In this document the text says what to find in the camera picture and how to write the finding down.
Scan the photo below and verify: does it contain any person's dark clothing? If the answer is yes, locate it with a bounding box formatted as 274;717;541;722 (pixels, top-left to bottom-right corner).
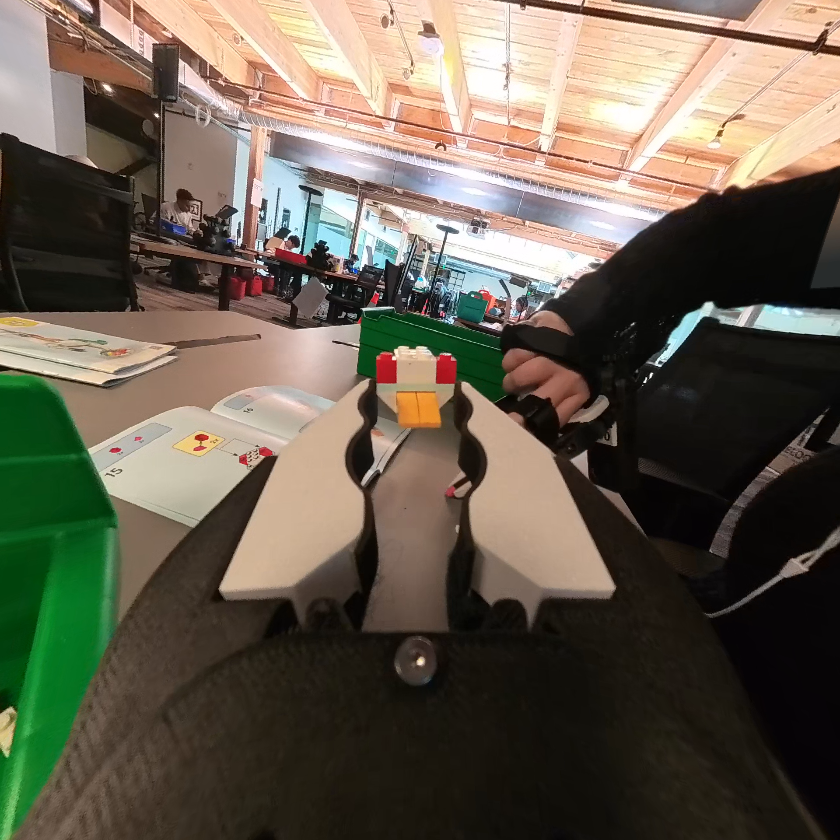
682;446;840;840

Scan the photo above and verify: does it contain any open lego instruction booklet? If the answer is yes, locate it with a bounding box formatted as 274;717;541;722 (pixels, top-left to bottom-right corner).
88;385;412;529

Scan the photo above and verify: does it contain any black mesh office chair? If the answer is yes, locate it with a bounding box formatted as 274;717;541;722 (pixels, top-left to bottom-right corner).
0;133;143;313

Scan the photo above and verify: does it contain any white cord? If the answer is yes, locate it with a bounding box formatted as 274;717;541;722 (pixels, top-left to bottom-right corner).
707;537;840;619

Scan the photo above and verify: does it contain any closed lego instruction booklet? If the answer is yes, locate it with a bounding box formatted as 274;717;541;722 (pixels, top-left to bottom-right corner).
0;316;179;388

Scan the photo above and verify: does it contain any red white lego chicken model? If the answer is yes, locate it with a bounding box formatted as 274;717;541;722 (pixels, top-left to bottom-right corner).
375;346;458;431

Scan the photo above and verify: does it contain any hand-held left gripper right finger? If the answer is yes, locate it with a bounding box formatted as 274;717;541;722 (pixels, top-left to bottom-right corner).
451;382;616;626

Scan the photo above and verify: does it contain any long wooden desk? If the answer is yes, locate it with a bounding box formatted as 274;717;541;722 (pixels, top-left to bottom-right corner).
130;235;263;312

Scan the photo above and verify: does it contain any deep green plastic bin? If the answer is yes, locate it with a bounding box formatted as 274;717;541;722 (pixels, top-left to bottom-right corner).
0;374;121;836

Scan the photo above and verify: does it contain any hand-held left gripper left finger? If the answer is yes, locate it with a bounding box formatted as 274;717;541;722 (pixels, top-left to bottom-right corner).
218;379;376;626

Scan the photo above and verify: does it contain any person's right forearm black sleeve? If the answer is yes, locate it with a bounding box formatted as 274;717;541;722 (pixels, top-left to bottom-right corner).
538;164;840;401

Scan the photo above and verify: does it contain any flat green plastic tray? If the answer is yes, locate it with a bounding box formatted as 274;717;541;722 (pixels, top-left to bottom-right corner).
357;306;521;403

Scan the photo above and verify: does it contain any person's right hand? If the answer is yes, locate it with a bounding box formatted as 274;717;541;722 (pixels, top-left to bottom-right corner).
501;311;593;429

